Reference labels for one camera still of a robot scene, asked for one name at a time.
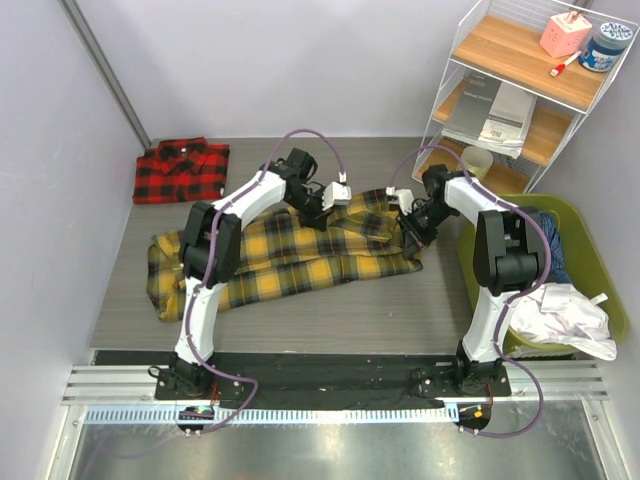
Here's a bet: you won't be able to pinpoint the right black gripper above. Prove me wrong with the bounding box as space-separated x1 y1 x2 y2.
396 202 455 259

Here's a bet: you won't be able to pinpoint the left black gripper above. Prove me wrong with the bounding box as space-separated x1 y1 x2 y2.
285 186 335 232

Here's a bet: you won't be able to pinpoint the yellow plaid long sleeve shirt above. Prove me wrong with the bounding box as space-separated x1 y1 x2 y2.
145 187 425 324

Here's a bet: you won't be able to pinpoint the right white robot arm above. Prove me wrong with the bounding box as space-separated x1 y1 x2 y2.
386 165 550 398

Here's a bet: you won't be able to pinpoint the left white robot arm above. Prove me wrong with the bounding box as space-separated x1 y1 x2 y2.
155 148 328 400

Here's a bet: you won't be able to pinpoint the pale green mug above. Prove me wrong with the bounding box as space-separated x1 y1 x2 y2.
458 145 494 181

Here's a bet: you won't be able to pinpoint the white paper manuals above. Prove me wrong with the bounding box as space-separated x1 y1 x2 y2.
441 82 537 159

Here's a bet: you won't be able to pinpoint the red black plaid shirt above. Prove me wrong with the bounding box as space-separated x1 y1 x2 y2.
132 137 230 204

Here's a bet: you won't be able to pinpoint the grey setup guide booklet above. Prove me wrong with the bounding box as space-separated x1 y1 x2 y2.
445 72 502 138

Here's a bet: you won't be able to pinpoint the blue checked shirt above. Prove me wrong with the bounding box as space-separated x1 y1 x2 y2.
540 211 572 284

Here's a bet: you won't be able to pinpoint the white shirt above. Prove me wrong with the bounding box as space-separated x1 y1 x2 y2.
510 283 617 361

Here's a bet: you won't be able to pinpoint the green laundry basket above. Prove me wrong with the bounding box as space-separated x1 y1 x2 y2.
454 192 629 351

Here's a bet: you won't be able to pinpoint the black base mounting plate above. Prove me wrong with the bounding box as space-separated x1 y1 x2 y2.
96 350 511 411

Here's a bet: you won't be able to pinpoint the red white marker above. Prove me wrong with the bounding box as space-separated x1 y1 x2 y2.
549 50 581 77

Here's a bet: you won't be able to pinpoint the pink cube power strip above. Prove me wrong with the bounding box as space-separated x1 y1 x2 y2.
539 10 592 58

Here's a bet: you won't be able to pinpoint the blue lidded jar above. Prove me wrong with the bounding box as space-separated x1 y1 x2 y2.
578 22 634 73

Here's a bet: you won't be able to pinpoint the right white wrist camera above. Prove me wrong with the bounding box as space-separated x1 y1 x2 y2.
385 186 414 216

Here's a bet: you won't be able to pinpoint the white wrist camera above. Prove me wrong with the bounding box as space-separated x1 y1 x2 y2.
321 172 352 211
385 186 414 216

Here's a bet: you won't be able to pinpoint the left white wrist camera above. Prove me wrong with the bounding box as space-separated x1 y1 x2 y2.
321 172 352 211

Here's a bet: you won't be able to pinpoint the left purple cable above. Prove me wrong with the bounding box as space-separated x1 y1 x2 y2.
182 128 349 434

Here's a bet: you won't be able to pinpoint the white wire shelf unit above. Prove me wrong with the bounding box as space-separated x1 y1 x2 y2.
412 0 639 193

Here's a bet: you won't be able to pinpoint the slotted cable duct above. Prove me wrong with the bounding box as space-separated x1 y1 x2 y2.
85 404 459 427

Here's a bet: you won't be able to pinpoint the aluminium rail frame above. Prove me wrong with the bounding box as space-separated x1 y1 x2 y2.
49 360 629 479

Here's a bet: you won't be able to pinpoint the grey corner wall post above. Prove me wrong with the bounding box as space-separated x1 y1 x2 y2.
58 0 151 149

